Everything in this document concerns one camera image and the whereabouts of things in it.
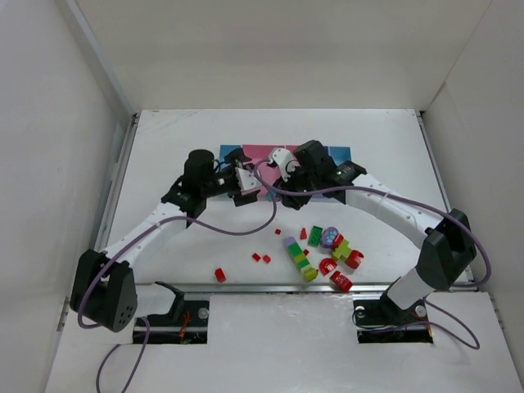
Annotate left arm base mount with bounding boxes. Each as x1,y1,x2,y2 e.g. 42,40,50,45
132,282,210,345

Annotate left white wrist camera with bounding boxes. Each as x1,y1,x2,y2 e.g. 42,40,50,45
235,167,261,193

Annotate metal table rail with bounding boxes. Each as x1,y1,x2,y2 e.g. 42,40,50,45
81,282,480,295

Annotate light blue bin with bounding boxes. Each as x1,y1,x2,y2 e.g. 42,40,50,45
219,144,242,162
327,146,352,165

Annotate red arch lego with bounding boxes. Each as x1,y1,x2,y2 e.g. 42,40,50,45
318,258,337,276

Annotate red printed lego brick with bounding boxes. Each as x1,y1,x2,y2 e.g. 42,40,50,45
330,270,353,292

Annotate large pink bin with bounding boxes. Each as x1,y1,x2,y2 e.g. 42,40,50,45
242,144,285,184

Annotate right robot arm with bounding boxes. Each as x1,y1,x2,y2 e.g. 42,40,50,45
269,140,477,310

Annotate long green lego stack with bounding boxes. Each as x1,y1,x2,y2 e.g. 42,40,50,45
283,237,318,282

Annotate green lego plate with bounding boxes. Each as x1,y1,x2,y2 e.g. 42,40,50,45
308,226,323,247

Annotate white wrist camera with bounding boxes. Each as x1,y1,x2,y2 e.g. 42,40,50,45
235,167,261,193
268,147,300,182

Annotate purple paw lego piece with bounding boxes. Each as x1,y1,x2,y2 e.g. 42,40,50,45
320,227,339,248

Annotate left light blue bin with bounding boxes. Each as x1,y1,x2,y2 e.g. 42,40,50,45
219,144,242,162

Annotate right light blue bin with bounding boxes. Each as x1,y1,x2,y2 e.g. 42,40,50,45
327,146,352,165

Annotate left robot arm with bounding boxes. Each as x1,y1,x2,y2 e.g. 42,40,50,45
70,148,260,332

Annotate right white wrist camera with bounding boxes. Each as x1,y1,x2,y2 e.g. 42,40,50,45
268,147,300,182

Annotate lime red lego cluster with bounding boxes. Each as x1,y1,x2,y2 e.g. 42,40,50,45
332,233,364,269

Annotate red lego brick on table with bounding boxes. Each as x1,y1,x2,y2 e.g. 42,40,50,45
215,268,227,282

